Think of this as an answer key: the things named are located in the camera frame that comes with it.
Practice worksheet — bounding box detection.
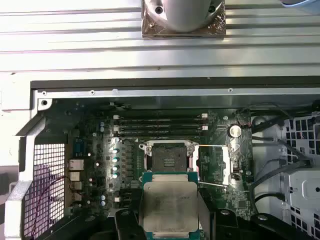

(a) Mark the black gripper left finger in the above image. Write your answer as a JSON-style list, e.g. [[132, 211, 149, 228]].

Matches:
[[57, 208, 145, 240]]

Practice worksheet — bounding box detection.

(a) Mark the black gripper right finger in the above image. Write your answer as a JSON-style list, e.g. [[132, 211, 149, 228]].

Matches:
[[198, 187, 320, 240]]

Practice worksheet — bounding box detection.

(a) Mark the silver green CPU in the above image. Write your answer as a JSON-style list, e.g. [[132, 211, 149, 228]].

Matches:
[[139, 171, 201, 240]]

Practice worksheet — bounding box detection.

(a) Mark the CPU socket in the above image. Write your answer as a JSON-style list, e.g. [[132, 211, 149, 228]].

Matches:
[[138, 139, 200, 176]]

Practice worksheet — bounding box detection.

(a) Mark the black RAM slot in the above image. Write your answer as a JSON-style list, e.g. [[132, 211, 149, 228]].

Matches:
[[112, 113, 209, 121], [117, 130, 205, 138], [117, 119, 205, 126], [112, 124, 209, 132]]

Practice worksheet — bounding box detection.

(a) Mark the green motherboard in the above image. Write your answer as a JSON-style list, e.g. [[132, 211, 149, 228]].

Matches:
[[67, 99, 256, 221]]

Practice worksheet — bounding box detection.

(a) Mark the silver metal drive cage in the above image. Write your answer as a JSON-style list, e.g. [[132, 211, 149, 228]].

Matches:
[[282, 99, 320, 240]]

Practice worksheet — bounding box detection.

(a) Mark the blue port connector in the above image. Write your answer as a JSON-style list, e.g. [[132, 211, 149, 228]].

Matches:
[[74, 140, 88, 156]]

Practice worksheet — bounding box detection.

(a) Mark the round coin battery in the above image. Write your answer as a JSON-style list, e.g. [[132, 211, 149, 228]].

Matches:
[[227, 124, 243, 138]]

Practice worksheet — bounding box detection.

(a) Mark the black grey PC case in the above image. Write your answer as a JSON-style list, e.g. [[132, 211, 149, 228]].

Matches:
[[0, 72, 320, 240]]

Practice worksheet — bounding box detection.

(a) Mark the grey cable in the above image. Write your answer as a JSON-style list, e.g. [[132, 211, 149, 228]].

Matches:
[[251, 134, 311, 166]]

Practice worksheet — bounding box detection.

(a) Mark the thin black cable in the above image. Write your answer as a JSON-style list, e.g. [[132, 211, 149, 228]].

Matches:
[[236, 101, 292, 127]]

